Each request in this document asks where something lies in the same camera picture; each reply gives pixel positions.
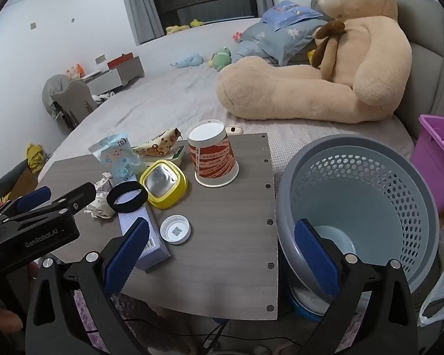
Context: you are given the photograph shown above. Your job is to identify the pale purple carton box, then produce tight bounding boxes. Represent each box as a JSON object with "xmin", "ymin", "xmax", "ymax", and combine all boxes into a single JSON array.
[{"xmin": 118, "ymin": 192, "xmax": 171, "ymax": 271}]

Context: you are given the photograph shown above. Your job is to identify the white tissue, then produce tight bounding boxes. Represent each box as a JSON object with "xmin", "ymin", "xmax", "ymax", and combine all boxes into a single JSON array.
[{"xmin": 83, "ymin": 173, "xmax": 119, "ymax": 219}]

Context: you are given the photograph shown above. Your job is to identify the black ring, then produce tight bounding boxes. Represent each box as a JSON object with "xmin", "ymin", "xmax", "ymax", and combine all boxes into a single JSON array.
[{"xmin": 107, "ymin": 182, "xmax": 148, "ymax": 214}]

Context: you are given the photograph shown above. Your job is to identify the purple plastic bin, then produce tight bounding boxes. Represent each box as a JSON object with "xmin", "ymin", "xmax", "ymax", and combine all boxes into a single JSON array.
[{"xmin": 411, "ymin": 114, "xmax": 444, "ymax": 215}]

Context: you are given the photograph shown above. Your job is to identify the black cable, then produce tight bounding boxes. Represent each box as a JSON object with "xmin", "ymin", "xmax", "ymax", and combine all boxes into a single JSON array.
[{"xmin": 122, "ymin": 316, "xmax": 300, "ymax": 346}]

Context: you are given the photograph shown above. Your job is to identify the white bottle cap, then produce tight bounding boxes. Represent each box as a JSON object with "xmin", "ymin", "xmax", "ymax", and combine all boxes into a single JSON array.
[{"xmin": 160, "ymin": 214, "xmax": 192, "ymax": 245}]

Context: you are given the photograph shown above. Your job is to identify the yellow square lid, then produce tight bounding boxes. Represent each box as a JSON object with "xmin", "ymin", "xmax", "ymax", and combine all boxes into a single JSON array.
[{"xmin": 139, "ymin": 160, "xmax": 189, "ymax": 208}]

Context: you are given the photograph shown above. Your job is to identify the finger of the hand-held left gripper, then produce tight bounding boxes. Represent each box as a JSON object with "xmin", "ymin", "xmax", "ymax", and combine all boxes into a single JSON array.
[
  {"xmin": 7, "ymin": 182, "xmax": 97, "ymax": 226},
  {"xmin": 0, "ymin": 186, "xmax": 52, "ymax": 217}
]

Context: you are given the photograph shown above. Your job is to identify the blue printed pillow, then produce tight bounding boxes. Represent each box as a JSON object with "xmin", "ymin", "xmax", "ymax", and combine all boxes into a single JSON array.
[{"xmin": 261, "ymin": 0, "xmax": 334, "ymax": 32}]

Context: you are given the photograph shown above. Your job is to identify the large beige teddy bear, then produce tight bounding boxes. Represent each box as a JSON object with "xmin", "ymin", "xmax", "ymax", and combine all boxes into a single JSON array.
[{"xmin": 216, "ymin": 0, "xmax": 413, "ymax": 124}]

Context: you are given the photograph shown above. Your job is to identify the green and white carton box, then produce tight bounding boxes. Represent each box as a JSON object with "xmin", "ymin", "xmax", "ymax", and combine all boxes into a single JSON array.
[{"xmin": 141, "ymin": 146, "xmax": 186, "ymax": 171}]

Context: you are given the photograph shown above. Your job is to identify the light blue snack packet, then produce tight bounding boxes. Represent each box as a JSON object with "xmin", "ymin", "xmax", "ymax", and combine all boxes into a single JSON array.
[{"xmin": 88, "ymin": 132, "xmax": 143, "ymax": 180}]

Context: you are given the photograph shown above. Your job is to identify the grey garment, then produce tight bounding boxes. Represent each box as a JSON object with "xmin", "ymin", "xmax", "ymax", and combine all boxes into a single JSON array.
[{"xmin": 42, "ymin": 75, "xmax": 75, "ymax": 119}]

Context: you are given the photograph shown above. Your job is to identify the grey chair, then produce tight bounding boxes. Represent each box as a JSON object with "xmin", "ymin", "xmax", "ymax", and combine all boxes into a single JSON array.
[{"xmin": 54, "ymin": 79, "xmax": 99, "ymax": 131}]

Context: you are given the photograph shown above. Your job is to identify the green frog plush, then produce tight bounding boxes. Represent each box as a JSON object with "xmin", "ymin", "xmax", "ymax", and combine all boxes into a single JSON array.
[{"xmin": 208, "ymin": 46, "xmax": 233, "ymax": 72}]

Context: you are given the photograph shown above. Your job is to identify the light blue elephant plush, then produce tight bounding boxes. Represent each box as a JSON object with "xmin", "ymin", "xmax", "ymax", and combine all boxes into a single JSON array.
[{"xmin": 170, "ymin": 52, "xmax": 203, "ymax": 69}]

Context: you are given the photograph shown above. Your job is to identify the grey perforated plastic basket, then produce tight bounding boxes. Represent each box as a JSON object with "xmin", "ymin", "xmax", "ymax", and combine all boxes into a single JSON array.
[{"xmin": 276, "ymin": 134, "xmax": 440, "ymax": 322}]

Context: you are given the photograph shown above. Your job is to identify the grey and white cabinet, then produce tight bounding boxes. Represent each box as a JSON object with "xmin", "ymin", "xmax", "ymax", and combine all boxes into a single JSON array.
[{"xmin": 82, "ymin": 56, "xmax": 146, "ymax": 95}]

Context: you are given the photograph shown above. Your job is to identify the yellow cloth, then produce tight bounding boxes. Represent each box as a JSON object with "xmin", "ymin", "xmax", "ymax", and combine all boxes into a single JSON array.
[{"xmin": 26, "ymin": 143, "xmax": 52, "ymax": 174}]

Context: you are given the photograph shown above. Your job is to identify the blue grey pillows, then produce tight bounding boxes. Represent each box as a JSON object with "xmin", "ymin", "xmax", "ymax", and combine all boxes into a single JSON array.
[{"xmin": 231, "ymin": 17, "xmax": 330, "ymax": 67}]

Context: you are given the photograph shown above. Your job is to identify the red box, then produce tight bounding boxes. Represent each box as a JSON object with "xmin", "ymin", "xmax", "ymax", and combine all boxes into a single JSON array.
[{"xmin": 107, "ymin": 54, "xmax": 134, "ymax": 69}]

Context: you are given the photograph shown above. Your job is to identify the bed with grey sheet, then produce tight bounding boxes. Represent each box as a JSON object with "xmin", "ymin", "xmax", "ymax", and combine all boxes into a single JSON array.
[{"xmin": 37, "ymin": 15, "xmax": 417, "ymax": 193}]

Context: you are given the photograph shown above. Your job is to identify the person's left hand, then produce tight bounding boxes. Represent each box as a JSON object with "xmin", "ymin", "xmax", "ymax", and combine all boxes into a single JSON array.
[{"xmin": 0, "ymin": 298, "xmax": 25, "ymax": 341}]

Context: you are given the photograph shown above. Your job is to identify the bear print paper wrapper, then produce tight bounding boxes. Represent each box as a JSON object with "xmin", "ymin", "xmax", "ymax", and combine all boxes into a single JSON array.
[{"xmin": 132, "ymin": 128, "xmax": 182, "ymax": 158}]

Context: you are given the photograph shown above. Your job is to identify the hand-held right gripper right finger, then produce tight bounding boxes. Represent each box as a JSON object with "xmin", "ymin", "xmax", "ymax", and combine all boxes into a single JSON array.
[{"xmin": 294, "ymin": 219, "xmax": 419, "ymax": 355}]

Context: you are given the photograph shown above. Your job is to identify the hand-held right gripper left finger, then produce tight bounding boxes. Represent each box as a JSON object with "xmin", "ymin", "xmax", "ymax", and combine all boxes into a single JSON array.
[{"xmin": 25, "ymin": 217, "xmax": 150, "ymax": 355}]

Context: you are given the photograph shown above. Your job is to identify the red and white paper cup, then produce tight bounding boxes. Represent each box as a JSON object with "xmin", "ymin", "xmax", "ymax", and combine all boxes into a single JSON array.
[{"xmin": 187, "ymin": 119, "xmax": 240, "ymax": 188}]

